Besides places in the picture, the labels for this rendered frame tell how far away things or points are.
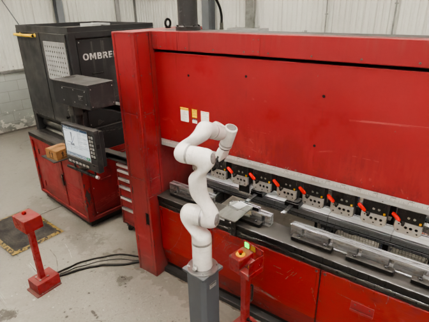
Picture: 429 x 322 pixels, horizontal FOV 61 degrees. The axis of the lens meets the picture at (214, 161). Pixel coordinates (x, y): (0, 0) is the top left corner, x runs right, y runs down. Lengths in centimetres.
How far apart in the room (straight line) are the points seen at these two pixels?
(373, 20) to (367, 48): 439
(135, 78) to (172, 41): 41
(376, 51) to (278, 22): 530
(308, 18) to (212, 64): 450
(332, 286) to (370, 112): 123
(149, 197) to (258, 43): 167
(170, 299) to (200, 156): 201
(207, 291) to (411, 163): 140
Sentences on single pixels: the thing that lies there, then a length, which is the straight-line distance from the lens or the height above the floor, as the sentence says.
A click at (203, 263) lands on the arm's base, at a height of 107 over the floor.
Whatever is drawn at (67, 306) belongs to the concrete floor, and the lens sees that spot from 380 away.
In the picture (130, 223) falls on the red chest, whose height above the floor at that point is 15.
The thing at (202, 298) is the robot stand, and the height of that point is 85.
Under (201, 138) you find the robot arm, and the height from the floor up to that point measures 183.
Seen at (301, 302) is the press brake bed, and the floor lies 41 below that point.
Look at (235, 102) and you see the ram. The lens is 269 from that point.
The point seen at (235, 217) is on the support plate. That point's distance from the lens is 280.
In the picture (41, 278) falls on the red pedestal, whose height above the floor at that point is 13.
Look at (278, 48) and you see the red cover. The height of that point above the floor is 222.
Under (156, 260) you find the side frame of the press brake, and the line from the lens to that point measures 375.
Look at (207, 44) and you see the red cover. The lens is 274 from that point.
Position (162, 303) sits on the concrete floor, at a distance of 359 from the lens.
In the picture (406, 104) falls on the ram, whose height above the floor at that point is 196.
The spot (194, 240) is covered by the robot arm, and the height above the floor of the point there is 123.
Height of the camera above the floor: 248
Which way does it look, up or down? 23 degrees down
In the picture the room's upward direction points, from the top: 1 degrees counter-clockwise
